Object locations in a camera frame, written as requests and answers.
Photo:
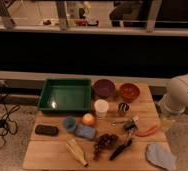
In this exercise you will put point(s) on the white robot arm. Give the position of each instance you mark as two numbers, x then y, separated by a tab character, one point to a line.
174	101

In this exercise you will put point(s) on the peach fruit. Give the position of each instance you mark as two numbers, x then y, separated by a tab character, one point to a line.
88	119

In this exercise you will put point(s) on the white cup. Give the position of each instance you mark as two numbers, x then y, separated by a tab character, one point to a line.
101	107

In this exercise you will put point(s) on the small striped cup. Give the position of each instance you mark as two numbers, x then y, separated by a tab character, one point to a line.
123	108

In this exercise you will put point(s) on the black rectangular case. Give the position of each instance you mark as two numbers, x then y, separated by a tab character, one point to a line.
46	130

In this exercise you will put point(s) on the blue-grey towel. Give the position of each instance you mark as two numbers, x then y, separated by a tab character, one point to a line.
159	156

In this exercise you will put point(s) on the purple bowl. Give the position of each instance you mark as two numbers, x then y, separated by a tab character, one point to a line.
103	88

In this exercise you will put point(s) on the black marker tool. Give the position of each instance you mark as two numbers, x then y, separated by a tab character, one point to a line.
120	149

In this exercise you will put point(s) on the orange carrot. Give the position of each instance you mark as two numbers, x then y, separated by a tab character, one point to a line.
148	132

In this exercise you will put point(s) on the green plastic tray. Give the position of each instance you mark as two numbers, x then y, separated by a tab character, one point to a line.
67	95

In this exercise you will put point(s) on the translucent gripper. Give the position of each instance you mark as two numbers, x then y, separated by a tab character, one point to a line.
166	123

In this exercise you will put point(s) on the dark grape bunch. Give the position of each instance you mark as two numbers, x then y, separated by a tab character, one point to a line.
105	141

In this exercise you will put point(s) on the small metal clip toy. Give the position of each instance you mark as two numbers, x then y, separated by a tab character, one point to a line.
131	124

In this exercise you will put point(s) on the orange-red bowl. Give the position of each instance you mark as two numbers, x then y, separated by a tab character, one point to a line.
129	92

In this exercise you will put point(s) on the black power adapter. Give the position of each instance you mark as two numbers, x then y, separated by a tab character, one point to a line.
2	123

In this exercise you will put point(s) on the blue rectangular sponge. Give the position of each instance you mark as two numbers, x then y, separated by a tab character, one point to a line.
85	131

